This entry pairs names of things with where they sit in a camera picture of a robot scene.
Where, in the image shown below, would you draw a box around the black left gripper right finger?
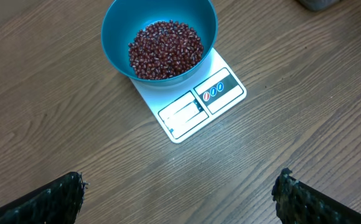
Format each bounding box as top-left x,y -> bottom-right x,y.
271,168 -> 361,224

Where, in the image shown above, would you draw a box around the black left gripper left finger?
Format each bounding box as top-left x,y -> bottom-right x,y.
0,172 -> 87,224

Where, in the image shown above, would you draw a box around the white digital kitchen scale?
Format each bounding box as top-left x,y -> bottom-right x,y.
132,49 -> 247,144

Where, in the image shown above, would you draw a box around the red beans in bowl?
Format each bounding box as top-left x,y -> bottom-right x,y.
128,20 -> 204,80

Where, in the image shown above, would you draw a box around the blue bowl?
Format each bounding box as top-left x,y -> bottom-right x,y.
101,0 -> 218,87

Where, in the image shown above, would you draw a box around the clear plastic food container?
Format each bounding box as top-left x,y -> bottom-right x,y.
297,0 -> 342,12

